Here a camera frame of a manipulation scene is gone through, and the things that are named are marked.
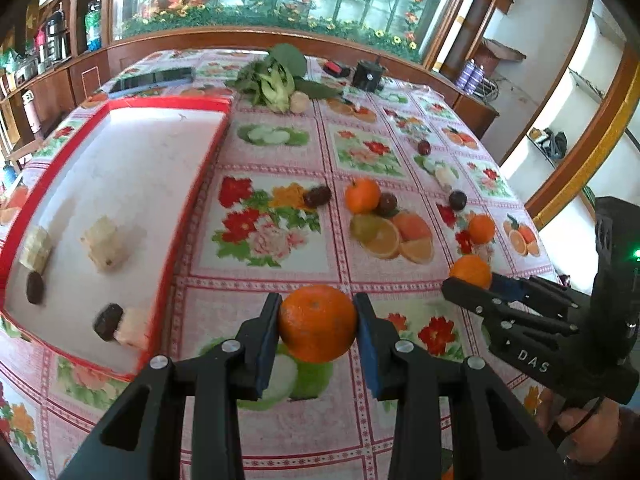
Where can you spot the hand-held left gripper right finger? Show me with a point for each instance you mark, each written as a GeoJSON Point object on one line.
{"type": "Point", "coordinates": [370, 355]}

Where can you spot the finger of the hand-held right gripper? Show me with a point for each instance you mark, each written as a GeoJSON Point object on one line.
{"type": "Point", "coordinates": [480, 307]}
{"type": "Point", "coordinates": [507, 285]}

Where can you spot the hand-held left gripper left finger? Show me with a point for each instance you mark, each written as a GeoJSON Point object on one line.
{"type": "Point", "coordinates": [265, 360]}

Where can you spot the orange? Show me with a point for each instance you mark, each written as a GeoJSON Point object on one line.
{"type": "Point", "coordinates": [481, 227]}
{"type": "Point", "coordinates": [362, 195]}
{"type": "Point", "coordinates": [317, 322]}
{"type": "Point", "coordinates": [470, 270]}

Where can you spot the dark red date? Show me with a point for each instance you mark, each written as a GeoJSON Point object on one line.
{"type": "Point", "coordinates": [107, 320]}
{"type": "Point", "coordinates": [317, 196]}
{"type": "Point", "coordinates": [387, 204]}
{"type": "Point", "coordinates": [35, 287]}
{"type": "Point", "coordinates": [457, 200]}
{"type": "Point", "coordinates": [424, 147]}

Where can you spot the green yellow fruit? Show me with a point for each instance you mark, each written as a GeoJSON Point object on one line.
{"type": "Point", "coordinates": [365, 227]}

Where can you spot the pale banana piece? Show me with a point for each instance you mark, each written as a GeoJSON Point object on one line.
{"type": "Point", "coordinates": [132, 327]}
{"type": "Point", "coordinates": [35, 252]}
{"type": "Point", "coordinates": [105, 245]}
{"type": "Point", "coordinates": [445, 177]}

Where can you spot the red rimmed white tray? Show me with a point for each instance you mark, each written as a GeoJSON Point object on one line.
{"type": "Point", "coordinates": [140, 160]}

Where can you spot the person's right hand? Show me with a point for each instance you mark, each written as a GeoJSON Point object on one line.
{"type": "Point", "coordinates": [595, 435]}

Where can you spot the black bag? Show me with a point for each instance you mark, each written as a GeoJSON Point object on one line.
{"type": "Point", "coordinates": [552, 144]}

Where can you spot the fruit and flower printed tablecloth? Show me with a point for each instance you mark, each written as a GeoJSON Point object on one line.
{"type": "Point", "coordinates": [310, 160]}

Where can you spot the purple spray can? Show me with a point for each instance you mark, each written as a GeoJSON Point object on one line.
{"type": "Point", "coordinates": [467, 76]}
{"type": "Point", "coordinates": [478, 81]}

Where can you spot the black round device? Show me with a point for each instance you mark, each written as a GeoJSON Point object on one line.
{"type": "Point", "coordinates": [367, 75]}

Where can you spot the pale ginger root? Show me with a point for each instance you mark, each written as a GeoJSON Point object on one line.
{"type": "Point", "coordinates": [299, 102]}

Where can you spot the red and black device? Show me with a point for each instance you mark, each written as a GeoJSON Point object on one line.
{"type": "Point", "coordinates": [336, 67]}

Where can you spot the leafy green vegetable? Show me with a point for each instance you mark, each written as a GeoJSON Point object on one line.
{"type": "Point", "coordinates": [272, 80]}

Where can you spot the dark flat tablet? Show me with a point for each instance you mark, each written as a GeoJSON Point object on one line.
{"type": "Point", "coordinates": [150, 82]}

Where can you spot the pink bottle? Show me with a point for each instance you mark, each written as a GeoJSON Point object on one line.
{"type": "Point", "coordinates": [31, 110]}

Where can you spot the artificial flower strip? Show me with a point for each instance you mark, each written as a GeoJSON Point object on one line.
{"type": "Point", "coordinates": [280, 15]}

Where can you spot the green bottle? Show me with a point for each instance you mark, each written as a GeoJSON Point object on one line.
{"type": "Point", "coordinates": [93, 25]}

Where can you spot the black thermos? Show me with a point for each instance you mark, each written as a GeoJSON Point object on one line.
{"type": "Point", "coordinates": [55, 32]}

